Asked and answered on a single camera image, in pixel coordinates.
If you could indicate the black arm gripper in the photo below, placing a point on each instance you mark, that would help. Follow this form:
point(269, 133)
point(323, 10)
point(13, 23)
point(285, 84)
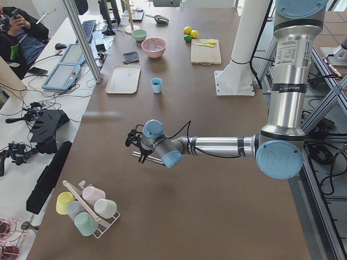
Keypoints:
point(142, 152)

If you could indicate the steel muddler black tip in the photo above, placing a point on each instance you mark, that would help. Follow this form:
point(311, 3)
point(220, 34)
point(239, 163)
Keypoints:
point(148, 158)

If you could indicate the light blue plastic cup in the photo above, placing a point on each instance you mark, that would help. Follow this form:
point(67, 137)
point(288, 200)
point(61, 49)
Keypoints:
point(156, 89)

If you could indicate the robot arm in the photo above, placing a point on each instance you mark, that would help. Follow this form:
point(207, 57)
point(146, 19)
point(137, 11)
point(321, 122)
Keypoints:
point(278, 147)

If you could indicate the white plastic cup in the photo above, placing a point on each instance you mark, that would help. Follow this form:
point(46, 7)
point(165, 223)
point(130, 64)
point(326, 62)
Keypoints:
point(105, 208)

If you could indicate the pink plastic cup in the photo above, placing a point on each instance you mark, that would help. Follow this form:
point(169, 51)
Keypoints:
point(92, 194)

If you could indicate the grey plastic cup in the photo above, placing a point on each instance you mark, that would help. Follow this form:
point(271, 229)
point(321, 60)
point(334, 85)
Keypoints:
point(74, 208)

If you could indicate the mint plastic cup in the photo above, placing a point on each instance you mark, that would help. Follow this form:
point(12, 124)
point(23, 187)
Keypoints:
point(85, 223)

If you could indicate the yellow plastic cup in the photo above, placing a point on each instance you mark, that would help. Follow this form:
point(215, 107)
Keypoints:
point(63, 200)

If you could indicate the pink bowl of ice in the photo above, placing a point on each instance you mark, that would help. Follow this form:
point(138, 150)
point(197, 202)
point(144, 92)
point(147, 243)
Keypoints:
point(154, 47)

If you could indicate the wooden cup stand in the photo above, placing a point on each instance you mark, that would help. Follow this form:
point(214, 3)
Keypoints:
point(132, 27)

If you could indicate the steel ice scoop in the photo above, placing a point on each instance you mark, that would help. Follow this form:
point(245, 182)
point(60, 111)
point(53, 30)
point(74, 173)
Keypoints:
point(159, 19)

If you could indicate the cream rabbit tray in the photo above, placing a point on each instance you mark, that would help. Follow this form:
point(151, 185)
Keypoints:
point(123, 79)

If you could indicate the long black bar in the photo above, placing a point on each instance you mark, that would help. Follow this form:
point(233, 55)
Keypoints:
point(47, 180)

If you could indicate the black stand block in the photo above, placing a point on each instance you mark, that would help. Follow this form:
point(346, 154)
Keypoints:
point(44, 130)

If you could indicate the grey folded cloth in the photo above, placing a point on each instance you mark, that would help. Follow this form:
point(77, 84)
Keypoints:
point(130, 57)

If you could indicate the blue teach pendant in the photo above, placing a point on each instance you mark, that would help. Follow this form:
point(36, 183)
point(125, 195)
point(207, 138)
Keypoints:
point(62, 77)
point(73, 54)

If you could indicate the wooden cutting board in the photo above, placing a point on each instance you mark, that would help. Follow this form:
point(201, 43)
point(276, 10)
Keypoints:
point(205, 55)

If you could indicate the mint green bowl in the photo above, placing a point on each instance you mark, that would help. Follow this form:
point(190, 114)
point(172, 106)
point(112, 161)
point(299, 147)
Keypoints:
point(139, 35)

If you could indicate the yellow plastic knife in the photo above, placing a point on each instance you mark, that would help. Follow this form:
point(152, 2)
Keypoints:
point(204, 44)

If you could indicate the green lime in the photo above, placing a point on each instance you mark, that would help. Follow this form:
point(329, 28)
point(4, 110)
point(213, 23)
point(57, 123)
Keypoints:
point(187, 38)

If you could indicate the yellow lemon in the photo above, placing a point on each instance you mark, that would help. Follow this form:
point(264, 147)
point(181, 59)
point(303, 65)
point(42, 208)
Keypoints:
point(194, 34)
point(187, 30)

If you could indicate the black smartphone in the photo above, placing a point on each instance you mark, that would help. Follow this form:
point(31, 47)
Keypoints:
point(37, 71)

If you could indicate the black computer mouse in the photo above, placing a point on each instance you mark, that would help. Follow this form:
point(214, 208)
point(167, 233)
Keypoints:
point(60, 46)

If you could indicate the black keyboard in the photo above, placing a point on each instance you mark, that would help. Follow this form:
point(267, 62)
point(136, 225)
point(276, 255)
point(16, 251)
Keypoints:
point(88, 28)

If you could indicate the seated person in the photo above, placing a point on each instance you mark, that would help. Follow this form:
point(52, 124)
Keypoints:
point(24, 40)

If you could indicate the white wire cup rack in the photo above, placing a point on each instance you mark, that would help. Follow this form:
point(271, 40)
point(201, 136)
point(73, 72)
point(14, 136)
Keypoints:
point(103, 224)

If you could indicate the aluminium frame post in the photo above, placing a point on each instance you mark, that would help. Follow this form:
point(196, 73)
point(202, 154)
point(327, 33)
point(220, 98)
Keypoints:
point(73, 16)

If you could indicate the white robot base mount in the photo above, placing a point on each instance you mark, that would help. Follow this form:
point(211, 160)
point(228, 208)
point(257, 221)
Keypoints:
point(237, 78)

